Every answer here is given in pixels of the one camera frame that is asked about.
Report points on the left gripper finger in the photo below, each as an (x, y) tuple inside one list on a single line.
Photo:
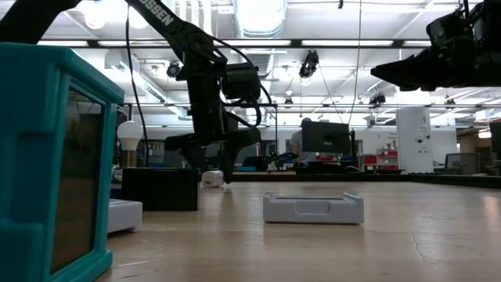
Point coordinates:
[(229, 162), (195, 158)]

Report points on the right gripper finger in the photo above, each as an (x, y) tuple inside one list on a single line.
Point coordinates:
[(411, 68), (415, 85)]

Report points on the black rectangular bar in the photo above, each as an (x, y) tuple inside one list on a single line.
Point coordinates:
[(160, 190)]

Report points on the white plastic tray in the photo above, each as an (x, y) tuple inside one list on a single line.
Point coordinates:
[(313, 211)]

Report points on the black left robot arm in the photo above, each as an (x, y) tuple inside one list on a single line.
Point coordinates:
[(172, 23)]

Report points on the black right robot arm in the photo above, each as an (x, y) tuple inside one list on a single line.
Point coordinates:
[(491, 15)]

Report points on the background black robot arm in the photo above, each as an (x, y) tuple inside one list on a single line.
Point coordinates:
[(274, 161)]

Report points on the black ceiling spotlight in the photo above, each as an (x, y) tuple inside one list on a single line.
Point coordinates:
[(377, 99)]

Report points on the shelf with blue bins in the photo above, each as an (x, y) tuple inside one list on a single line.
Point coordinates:
[(156, 154)]

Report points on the white pillar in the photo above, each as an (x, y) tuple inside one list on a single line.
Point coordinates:
[(414, 141)]

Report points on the wooden lamp base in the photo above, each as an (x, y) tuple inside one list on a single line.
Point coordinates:
[(128, 160)]

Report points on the white light bulb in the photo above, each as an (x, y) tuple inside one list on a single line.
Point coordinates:
[(130, 135)]

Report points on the person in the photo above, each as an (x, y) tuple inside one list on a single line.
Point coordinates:
[(299, 143)]

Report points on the rack with red bins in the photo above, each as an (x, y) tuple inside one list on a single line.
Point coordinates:
[(385, 158)]

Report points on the black round hanging lamp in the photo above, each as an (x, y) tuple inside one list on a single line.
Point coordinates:
[(172, 69)]

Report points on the black overhead light beam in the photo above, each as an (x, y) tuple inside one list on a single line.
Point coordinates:
[(332, 43)]

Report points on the dark blue box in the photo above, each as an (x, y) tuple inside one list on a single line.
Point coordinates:
[(116, 192)]

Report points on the pale lavender eraser block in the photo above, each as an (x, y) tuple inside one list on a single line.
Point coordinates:
[(127, 215)]

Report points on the row of red bins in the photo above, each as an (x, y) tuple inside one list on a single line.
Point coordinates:
[(326, 157)]

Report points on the black background monitor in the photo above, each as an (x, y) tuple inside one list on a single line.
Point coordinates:
[(325, 137)]

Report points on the teal framed small device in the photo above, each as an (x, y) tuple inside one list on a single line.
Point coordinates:
[(31, 156)]

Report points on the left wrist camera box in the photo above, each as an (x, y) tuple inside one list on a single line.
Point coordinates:
[(240, 83)]

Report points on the black aluminium table frame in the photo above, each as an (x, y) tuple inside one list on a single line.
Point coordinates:
[(430, 181)]

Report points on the silver ventilation duct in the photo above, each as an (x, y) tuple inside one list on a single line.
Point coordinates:
[(258, 23)]

